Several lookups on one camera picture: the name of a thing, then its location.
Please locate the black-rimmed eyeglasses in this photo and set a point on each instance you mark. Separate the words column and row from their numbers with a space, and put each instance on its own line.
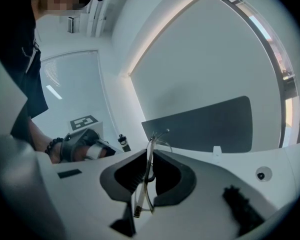
column 141, row 196

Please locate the dark grey desk divider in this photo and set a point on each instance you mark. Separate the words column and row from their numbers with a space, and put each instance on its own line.
column 202, row 126

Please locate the person's left hand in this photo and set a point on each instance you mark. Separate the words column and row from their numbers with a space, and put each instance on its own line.
column 80, row 153

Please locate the person's black shirt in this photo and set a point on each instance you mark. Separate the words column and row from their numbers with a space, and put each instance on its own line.
column 22, row 59

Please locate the ceiling light panel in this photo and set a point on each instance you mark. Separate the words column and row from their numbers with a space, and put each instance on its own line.
column 53, row 92

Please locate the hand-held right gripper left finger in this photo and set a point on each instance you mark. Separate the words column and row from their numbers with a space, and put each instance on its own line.
column 90, row 196

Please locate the person's left forearm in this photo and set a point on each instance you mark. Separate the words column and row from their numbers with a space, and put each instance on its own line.
column 38, row 136

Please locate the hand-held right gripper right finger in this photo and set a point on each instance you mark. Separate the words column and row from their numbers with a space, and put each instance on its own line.
column 215, row 184

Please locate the black water bottle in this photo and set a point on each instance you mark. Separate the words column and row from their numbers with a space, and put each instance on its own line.
column 125, row 144

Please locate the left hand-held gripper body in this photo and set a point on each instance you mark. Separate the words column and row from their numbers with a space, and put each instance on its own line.
column 76, row 140

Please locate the white divider clamp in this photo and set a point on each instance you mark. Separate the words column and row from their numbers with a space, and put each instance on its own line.
column 217, row 154

